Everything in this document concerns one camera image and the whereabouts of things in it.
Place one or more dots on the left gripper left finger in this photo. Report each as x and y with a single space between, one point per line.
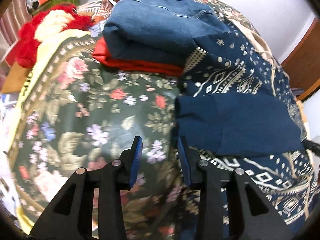
69 214

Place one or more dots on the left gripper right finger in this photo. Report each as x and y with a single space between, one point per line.
231 205

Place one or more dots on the navy patterned hooded jacket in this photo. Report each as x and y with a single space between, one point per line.
237 106

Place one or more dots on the brown wooden door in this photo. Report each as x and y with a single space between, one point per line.
302 65

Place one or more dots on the dark floral quilt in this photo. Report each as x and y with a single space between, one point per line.
73 113

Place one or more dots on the folded red garment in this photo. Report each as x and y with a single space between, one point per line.
102 54

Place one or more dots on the red yellow plush toy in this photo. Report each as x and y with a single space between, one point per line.
44 25

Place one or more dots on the folded blue jeans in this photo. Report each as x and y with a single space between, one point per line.
162 31

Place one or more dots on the red striped curtain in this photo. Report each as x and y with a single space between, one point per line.
15 16

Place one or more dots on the green patterned storage box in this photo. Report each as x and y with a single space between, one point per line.
51 3

